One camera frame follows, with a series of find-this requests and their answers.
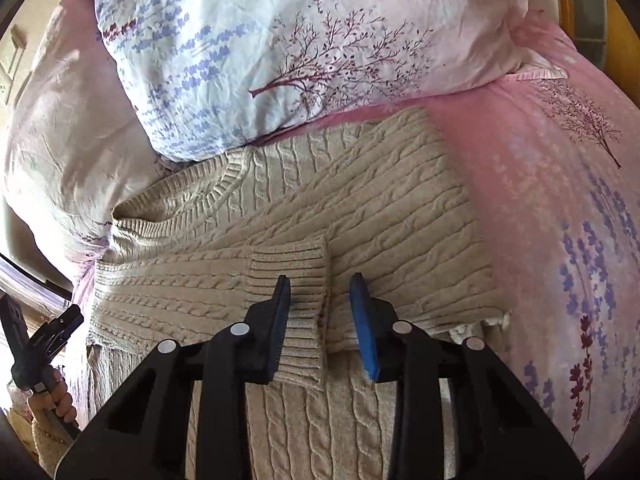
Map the person's left hand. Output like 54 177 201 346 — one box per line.
28 366 78 427

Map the beige fleece jacket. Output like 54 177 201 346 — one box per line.
32 411 72 478

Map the beige cable-knit sweater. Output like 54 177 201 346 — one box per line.
89 108 508 479

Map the pink floral bed sheet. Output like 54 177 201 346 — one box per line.
64 8 640 476

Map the white lavender print pillow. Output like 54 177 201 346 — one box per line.
94 0 565 162

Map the pale pink floral pillow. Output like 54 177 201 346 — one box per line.
1 0 169 283

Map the wooden headboard frame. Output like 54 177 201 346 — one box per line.
559 0 639 102

